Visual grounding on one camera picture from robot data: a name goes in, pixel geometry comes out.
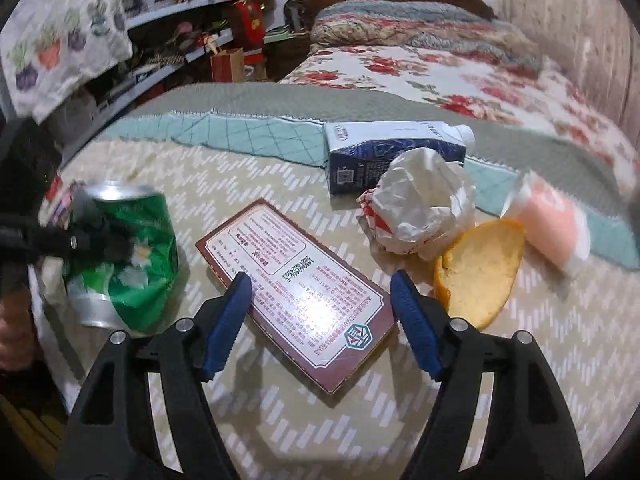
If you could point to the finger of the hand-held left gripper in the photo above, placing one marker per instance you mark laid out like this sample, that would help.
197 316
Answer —
85 242

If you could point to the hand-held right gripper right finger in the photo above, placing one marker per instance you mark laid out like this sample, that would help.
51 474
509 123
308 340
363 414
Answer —
412 317

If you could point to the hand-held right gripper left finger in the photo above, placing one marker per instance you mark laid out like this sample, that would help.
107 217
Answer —
227 317

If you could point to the crushed green soda can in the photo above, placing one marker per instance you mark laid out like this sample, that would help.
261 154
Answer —
140 285

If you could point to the yellow tea box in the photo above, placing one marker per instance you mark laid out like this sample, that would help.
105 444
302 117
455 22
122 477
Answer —
300 290

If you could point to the yellow pomelo peel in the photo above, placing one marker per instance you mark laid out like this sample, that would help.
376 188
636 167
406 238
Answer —
480 270

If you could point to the white paper wrapper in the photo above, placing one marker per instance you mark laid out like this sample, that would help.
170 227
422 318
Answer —
425 200

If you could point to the pink and white tissue pack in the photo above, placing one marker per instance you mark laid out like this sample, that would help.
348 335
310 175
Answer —
545 220

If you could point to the blue white milk carton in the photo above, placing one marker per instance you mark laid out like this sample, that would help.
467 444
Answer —
365 160

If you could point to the person's left hand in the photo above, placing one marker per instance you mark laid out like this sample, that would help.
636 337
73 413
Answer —
15 340

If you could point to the beige zigzag blanket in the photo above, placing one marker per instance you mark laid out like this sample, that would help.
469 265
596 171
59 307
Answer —
550 335

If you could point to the white flower print cloth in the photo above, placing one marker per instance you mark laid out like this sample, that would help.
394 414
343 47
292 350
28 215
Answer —
60 30

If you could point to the grey storage shelf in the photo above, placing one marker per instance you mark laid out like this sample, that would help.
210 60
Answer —
165 10

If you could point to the brown paper bag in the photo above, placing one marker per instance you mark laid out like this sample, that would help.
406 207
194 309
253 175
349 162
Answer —
227 65

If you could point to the white floral bedsheet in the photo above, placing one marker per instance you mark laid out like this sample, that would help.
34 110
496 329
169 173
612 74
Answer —
400 70

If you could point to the dark wooden nightstand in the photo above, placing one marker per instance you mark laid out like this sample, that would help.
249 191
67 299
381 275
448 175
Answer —
285 55

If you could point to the red gift box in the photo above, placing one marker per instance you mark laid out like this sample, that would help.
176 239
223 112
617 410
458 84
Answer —
248 22

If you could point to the beige leaf print curtain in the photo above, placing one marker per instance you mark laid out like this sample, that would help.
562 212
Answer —
565 35

